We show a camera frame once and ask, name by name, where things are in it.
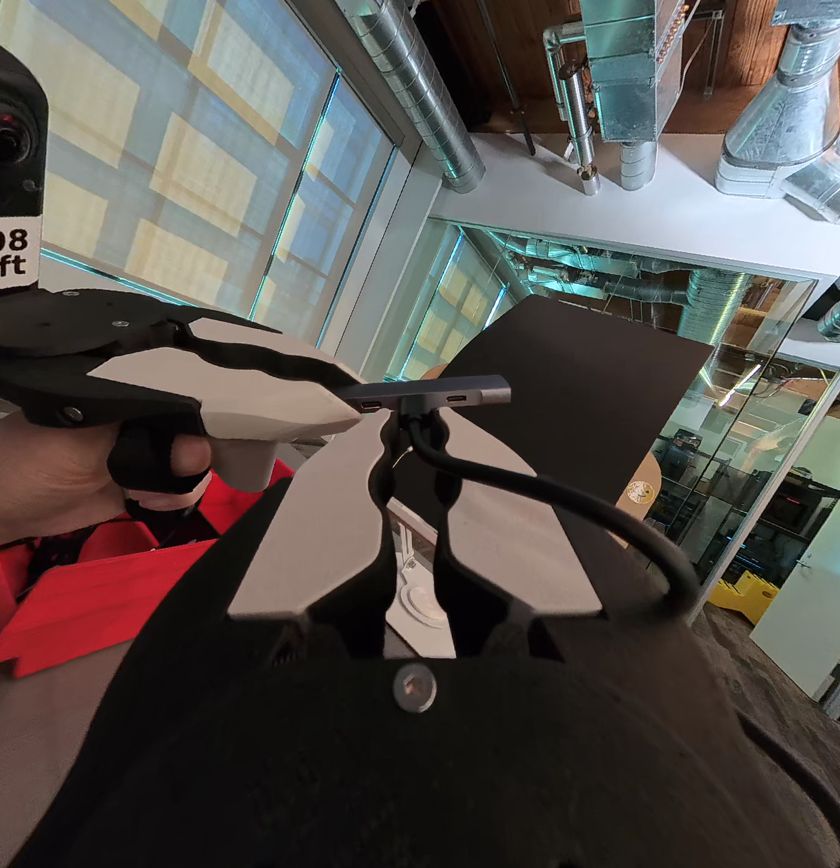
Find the rectangular metal duct box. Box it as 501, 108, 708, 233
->
582, 0, 685, 192

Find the silver pipe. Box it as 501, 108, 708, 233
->
542, 20, 604, 198

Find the silver spiral duct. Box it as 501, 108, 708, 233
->
338, 0, 485, 191

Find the wide silver duct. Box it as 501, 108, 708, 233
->
714, 0, 840, 225

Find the person's left hand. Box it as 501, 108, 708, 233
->
0, 424, 215, 552

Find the red plastic bin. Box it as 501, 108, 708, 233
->
0, 468, 292, 679

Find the yellow step stool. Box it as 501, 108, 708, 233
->
708, 570, 780, 625

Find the thick black usb-c cable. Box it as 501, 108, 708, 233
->
394, 393, 840, 855

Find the black shelf rack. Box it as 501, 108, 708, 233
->
752, 468, 840, 577

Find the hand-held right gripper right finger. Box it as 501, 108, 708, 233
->
430, 409, 602, 659

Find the white door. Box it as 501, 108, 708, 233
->
748, 407, 840, 703

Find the dark grey usb hub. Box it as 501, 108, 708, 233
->
338, 374, 512, 416

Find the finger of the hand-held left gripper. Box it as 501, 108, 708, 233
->
88, 344, 364, 439
179, 316, 364, 393

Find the large window with blinds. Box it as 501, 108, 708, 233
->
0, 0, 400, 340

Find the black felt desk divider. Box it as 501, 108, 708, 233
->
389, 295, 715, 611

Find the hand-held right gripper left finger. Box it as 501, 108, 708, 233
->
228, 409, 399, 659

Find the narrow window with blinds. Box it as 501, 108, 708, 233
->
386, 224, 516, 381

